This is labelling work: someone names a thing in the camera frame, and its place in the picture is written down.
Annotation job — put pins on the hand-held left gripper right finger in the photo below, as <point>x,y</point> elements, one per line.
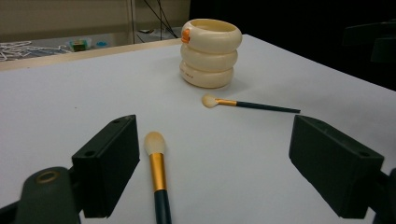
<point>336,168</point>

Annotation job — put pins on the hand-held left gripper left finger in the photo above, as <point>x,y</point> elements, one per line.
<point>107,165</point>

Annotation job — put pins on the wooden spoon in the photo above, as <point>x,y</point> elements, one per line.
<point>158,171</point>

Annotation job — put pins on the small makeup brush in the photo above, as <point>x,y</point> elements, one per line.
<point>264,106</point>

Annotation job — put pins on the cream ringed brush holder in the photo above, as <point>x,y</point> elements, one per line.
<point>208,59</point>

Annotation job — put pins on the blue round item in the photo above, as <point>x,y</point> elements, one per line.
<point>101,44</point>

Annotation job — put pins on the small green box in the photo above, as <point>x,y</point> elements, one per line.
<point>79,45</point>

